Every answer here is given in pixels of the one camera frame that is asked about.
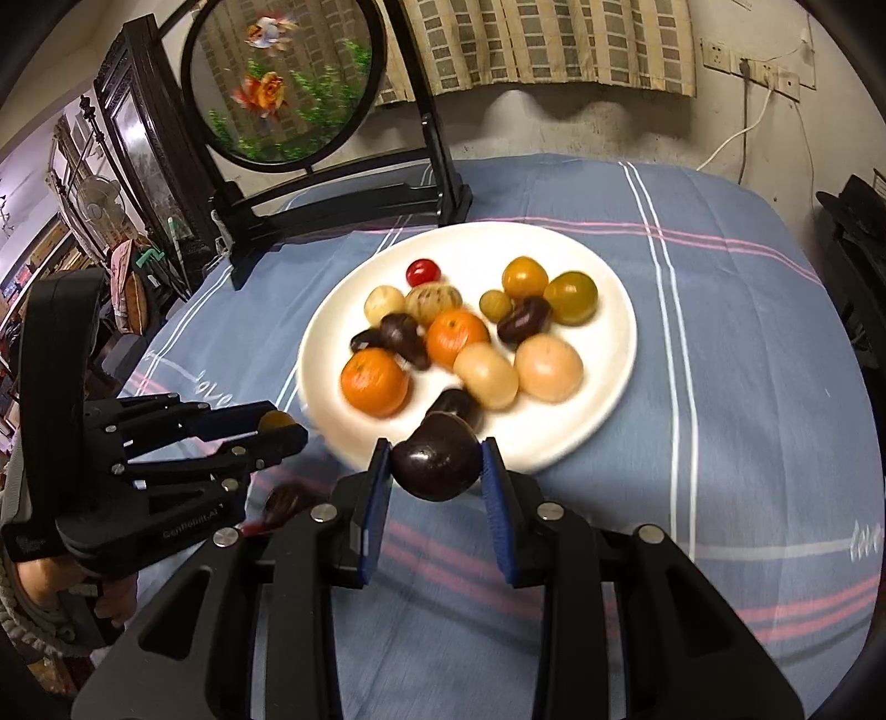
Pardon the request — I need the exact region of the beige checked curtain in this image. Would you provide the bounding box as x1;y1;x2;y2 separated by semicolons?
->
374;0;700;105

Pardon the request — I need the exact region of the person's left hand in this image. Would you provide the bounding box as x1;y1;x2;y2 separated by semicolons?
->
14;554;140;631

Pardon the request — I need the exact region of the beige speckled oval fruit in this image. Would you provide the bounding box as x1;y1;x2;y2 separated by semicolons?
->
405;284;463;326

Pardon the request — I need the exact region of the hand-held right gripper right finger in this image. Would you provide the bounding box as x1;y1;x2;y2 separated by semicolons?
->
481;436;807;720

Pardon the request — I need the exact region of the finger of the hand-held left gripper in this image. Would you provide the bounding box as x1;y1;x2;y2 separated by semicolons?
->
114;425;309;500
86;393;278;451

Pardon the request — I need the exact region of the yellow tomato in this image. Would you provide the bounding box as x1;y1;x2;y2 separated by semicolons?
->
502;256;550;300

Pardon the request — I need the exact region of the pink bag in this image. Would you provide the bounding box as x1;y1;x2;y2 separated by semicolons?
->
111;239;151;335

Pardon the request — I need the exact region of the small pale round fruit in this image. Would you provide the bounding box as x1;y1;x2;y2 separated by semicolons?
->
364;285;407;323

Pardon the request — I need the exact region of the standing fan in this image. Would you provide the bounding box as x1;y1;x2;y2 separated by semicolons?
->
76;176;123;231

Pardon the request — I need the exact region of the orange mandarin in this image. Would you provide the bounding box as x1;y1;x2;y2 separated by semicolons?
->
425;310;491;371
339;347;411;418

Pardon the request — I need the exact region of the glossy dark chestnut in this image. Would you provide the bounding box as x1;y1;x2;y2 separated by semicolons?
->
497;296;553;347
389;413;483;503

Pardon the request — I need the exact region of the dark carved wooden frame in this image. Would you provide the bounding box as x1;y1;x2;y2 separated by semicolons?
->
93;17;223;243

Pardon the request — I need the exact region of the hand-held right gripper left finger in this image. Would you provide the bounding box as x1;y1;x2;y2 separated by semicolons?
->
73;438;395;720

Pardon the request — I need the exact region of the white power cable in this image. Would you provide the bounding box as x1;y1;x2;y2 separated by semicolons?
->
696;83;774;174

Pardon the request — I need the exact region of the green tomato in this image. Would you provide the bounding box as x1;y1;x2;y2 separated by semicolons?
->
543;271;600;326

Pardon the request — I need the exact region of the grey power cable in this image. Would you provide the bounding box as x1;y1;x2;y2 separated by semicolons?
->
738;69;754;185

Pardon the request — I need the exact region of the large pale round fruit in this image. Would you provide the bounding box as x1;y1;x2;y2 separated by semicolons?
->
514;336;584;404
453;342;520;408

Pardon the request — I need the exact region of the blue plaid tablecloth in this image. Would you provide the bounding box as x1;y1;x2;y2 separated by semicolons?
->
117;153;866;720

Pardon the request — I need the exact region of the beaded bracelet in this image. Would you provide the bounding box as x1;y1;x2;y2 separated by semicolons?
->
0;554;44;646

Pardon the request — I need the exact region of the white round plate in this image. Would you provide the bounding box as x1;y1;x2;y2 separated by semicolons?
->
296;222;638;475

